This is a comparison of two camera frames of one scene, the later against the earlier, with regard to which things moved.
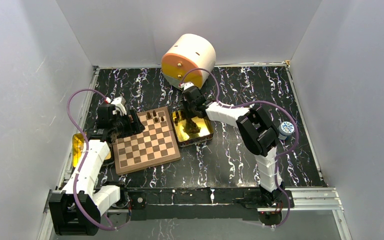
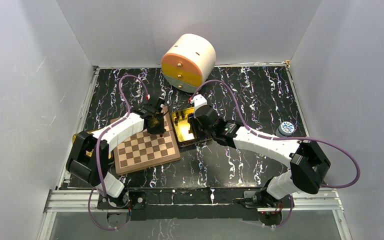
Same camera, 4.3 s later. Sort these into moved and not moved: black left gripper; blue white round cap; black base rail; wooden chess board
Moved: black left gripper
Not moved: black base rail; blue white round cap; wooden chess board
